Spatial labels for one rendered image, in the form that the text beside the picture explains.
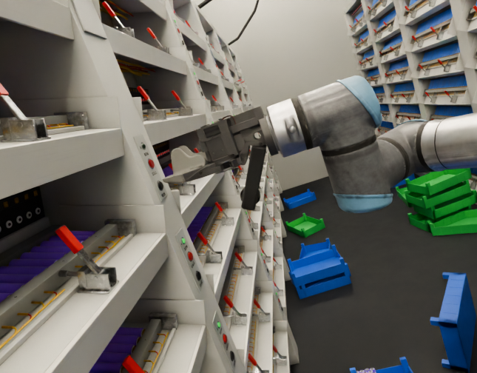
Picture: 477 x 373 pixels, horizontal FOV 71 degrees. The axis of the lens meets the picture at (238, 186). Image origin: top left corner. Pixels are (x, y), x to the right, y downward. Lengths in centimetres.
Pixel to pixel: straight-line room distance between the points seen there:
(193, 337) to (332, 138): 41
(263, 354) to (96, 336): 80
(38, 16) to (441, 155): 62
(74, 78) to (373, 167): 50
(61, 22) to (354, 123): 46
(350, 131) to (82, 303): 43
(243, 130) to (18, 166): 33
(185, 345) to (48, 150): 39
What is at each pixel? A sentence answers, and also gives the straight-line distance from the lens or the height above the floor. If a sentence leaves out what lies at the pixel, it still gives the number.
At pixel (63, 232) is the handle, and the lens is 44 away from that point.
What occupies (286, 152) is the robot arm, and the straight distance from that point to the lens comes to 55.
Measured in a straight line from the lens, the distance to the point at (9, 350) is 39.
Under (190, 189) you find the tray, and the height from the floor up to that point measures 95.
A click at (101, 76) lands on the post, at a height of 121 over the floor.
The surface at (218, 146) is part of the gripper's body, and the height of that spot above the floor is 104.
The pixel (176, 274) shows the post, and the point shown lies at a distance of 63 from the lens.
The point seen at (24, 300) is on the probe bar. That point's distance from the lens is 43.
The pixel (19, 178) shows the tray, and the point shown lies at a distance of 39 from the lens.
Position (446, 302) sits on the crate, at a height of 20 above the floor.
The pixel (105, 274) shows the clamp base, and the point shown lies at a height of 96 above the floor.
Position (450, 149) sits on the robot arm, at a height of 91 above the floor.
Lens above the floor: 108
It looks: 11 degrees down
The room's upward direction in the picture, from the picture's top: 20 degrees counter-clockwise
